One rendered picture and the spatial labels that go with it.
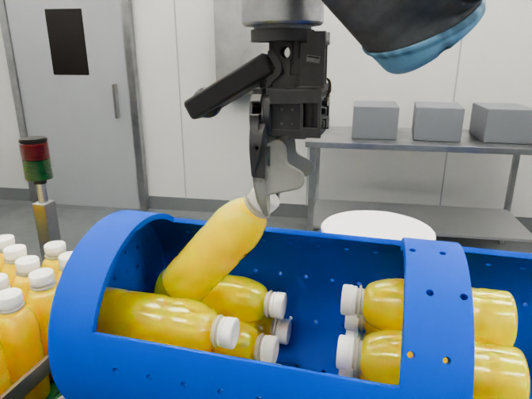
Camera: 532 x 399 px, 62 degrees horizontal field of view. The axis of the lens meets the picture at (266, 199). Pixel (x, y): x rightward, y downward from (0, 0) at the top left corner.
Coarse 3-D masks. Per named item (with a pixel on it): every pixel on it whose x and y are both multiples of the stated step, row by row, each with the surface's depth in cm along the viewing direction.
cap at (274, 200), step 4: (252, 192) 55; (252, 196) 54; (272, 196) 56; (276, 196) 56; (252, 200) 54; (272, 200) 55; (276, 200) 56; (256, 204) 54; (272, 204) 54; (276, 204) 55; (256, 208) 54; (272, 208) 55
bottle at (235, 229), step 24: (216, 216) 56; (240, 216) 54; (264, 216) 55; (192, 240) 58; (216, 240) 55; (240, 240) 55; (192, 264) 57; (216, 264) 57; (168, 288) 60; (192, 288) 59
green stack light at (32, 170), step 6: (24, 162) 104; (30, 162) 103; (36, 162) 104; (42, 162) 104; (48, 162) 106; (24, 168) 104; (30, 168) 104; (36, 168) 104; (42, 168) 105; (48, 168) 106; (24, 174) 105; (30, 174) 104; (36, 174) 104; (42, 174) 105; (48, 174) 106; (30, 180) 105; (36, 180) 105; (42, 180) 105
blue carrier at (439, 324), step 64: (128, 256) 67; (256, 256) 72; (320, 256) 68; (384, 256) 64; (448, 256) 49; (512, 256) 56; (64, 320) 52; (320, 320) 72; (448, 320) 43; (64, 384) 53; (128, 384) 50; (192, 384) 48; (256, 384) 46; (320, 384) 44; (384, 384) 43; (448, 384) 41
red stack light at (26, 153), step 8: (24, 144) 102; (32, 144) 102; (40, 144) 103; (48, 144) 106; (24, 152) 103; (32, 152) 103; (40, 152) 104; (48, 152) 106; (24, 160) 103; (32, 160) 103; (40, 160) 104
